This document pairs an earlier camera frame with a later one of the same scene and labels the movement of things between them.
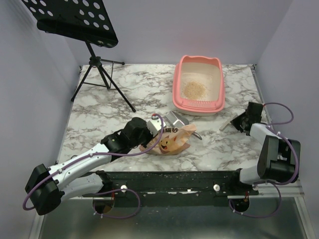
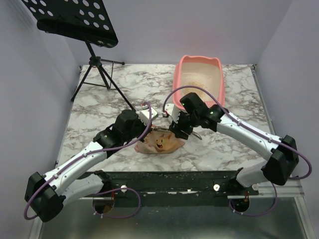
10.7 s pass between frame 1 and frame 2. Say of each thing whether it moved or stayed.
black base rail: stayed
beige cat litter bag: moved
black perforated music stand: stayed
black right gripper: moved
